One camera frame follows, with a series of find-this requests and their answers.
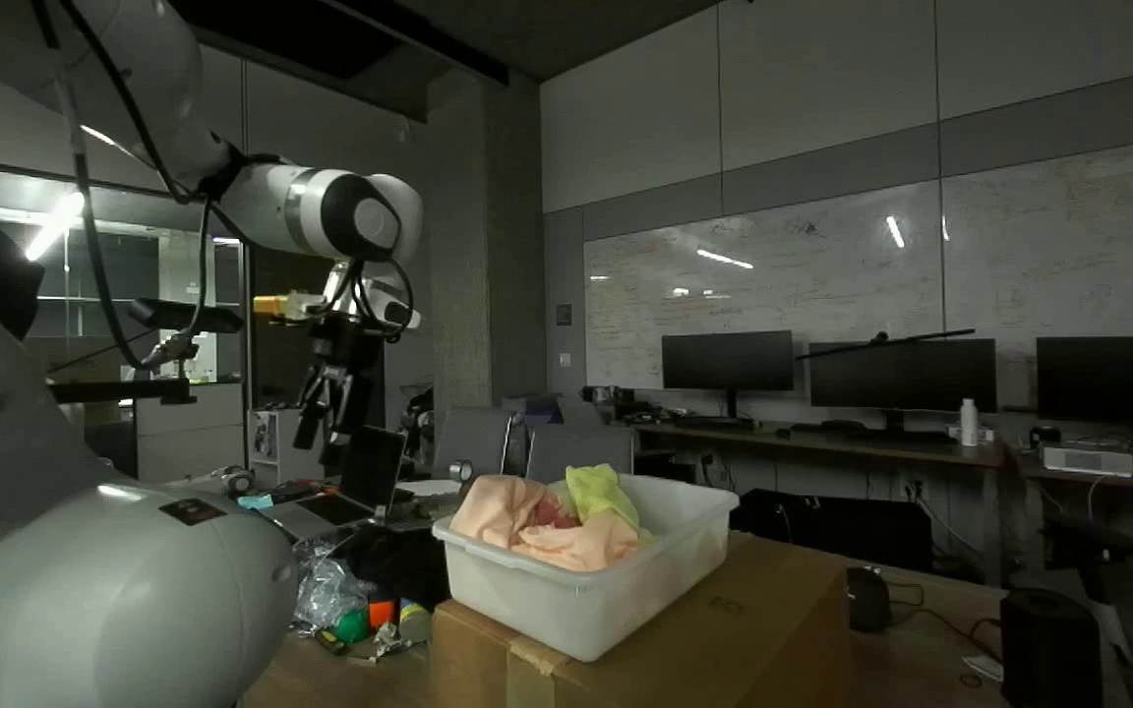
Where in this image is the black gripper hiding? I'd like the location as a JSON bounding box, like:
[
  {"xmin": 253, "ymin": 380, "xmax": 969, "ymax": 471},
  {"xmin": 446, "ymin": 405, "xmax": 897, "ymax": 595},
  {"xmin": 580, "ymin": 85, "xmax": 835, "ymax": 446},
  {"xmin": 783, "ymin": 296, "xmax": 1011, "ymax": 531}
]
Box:
[{"xmin": 295, "ymin": 288, "xmax": 412, "ymax": 475}]

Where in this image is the pink peach cloth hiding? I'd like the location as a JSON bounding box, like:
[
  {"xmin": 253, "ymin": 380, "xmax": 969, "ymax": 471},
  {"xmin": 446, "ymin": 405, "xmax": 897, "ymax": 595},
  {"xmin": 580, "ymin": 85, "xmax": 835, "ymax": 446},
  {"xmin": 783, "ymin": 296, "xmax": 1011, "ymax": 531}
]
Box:
[{"xmin": 454, "ymin": 475, "xmax": 648, "ymax": 574}]

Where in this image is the white projector box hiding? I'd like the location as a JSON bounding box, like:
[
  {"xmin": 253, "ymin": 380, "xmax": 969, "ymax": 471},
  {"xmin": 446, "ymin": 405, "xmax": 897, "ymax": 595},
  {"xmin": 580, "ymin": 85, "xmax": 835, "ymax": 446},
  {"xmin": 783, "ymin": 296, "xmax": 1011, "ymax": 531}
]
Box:
[{"xmin": 1044, "ymin": 446, "xmax": 1133, "ymax": 481}]

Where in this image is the black cylindrical speaker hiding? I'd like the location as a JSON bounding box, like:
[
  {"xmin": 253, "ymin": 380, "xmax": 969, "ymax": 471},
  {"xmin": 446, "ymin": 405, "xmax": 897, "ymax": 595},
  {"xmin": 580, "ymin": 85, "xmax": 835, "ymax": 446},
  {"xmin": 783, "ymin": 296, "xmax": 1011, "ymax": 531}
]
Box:
[{"xmin": 998, "ymin": 586, "xmax": 1107, "ymax": 708}]

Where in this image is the open laptop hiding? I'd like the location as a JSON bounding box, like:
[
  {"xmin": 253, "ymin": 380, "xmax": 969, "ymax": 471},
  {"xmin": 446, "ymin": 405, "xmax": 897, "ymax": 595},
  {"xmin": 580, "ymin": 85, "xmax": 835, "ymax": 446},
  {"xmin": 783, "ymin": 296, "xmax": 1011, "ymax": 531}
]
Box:
[{"xmin": 262, "ymin": 427, "xmax": 403, "ymax": 540}]

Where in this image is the black monitor middle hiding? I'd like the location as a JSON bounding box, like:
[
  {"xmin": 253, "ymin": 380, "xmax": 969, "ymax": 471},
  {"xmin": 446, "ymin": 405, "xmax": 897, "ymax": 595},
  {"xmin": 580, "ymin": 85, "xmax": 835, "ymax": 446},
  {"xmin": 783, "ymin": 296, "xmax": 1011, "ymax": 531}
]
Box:
[{"xmin": 807, "ymin": 337, "xmax": 995, "ymax": 409}]

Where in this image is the yellow green cloth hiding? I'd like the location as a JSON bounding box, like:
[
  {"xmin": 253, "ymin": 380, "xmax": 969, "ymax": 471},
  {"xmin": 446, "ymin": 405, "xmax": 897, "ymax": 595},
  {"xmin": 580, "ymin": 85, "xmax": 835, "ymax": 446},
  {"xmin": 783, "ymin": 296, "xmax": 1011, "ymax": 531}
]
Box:
[{"xmin": 567, "ymin": 463, "xmax": 640, "ymax": 527}]

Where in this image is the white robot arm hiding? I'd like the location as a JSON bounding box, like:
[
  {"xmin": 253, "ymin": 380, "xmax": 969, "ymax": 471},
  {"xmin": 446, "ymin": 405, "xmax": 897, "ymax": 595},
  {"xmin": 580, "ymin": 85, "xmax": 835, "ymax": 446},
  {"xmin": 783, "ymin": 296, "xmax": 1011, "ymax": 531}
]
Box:
[{"xmin": 0, "ymin": 0, "xmax": 425, "ymax": 708}]

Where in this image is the white plastic bin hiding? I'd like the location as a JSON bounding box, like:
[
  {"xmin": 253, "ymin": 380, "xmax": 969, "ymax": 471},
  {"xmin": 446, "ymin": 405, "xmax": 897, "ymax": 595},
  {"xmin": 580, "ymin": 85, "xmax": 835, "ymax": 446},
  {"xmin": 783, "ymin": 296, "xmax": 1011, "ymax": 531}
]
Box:
[{"xmin": 433, "ymin": 475, "xmax": 740, "ymax": 662}]

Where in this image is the green toy block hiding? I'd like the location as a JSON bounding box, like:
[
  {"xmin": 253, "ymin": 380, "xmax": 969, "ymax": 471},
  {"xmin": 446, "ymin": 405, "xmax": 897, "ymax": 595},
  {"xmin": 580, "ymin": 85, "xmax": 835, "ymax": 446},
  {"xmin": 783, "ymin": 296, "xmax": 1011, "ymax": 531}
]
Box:
[{"xmin": 320, "ymin": 610, "xmax": 370, "ymax": 653}]

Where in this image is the white plastic bottle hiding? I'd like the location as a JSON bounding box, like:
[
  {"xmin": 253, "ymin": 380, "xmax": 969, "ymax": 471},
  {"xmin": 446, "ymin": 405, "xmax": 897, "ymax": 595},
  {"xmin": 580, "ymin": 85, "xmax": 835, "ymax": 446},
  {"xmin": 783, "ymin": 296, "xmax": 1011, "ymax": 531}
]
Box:
[{"xmin": 955, "ymin": 397, "xmax": 980, "ymax": 450}]

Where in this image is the black monitor left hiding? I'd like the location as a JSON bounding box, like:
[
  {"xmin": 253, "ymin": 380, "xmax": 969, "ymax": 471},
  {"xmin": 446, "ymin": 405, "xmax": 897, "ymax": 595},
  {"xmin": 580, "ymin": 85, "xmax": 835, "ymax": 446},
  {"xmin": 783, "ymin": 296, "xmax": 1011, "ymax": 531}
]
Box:
[{"xmin": 660, "ymin": 330, "xmax": 795, "ymax": 388}]

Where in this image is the grey office chair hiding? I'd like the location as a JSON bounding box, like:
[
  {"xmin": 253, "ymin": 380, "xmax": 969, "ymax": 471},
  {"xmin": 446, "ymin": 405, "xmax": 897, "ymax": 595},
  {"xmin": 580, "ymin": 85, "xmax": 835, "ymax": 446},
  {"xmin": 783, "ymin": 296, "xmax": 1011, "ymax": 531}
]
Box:
[{"xmin": 526, "ymin": 426, "xmax": 637, "ymax": 482}]

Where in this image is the crumpled clear plastic bag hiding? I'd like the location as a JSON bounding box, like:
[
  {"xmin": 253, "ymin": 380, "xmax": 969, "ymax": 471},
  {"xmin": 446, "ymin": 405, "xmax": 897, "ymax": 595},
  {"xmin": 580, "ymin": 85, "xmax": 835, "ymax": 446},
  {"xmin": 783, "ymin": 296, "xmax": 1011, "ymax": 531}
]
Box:
[{"xmin": 292, "ymin": 556, "xmax": 372, "ymax": 632}]

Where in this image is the black monitor right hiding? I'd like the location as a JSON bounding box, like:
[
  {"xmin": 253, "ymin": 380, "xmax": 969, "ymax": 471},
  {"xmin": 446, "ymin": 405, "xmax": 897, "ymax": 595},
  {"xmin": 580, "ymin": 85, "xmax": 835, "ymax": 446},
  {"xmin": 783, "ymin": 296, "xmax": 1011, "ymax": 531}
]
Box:
[{"xmin": 1035, "ymin": 337, "xmax": 1133, "ymax": 426}]

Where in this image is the black monitor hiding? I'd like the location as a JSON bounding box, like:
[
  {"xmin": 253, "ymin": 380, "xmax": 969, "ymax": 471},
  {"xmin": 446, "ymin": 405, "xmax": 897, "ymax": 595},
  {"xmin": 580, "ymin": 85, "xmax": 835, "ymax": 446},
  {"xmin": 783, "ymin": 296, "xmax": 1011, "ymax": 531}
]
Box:
[
  {"xmin": 660, "ymin": 330, "xmax": 795, "ymax": 388},
  {"xmin": 1035, "ymin": 337, "xmax": 1133, "ymax": 426},
  {"xmin": 807, "ymin": 337, "xmax": 995, "ymax": 409}
]

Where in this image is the black fabric bag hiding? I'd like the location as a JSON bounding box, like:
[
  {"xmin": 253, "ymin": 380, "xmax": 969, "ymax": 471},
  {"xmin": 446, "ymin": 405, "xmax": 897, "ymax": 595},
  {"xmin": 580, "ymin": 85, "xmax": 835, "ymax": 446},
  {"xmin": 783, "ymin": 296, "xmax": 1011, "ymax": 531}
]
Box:
[{"xmin": 340, "ymin": 527, "xmax": 447, "ymax": 610}]

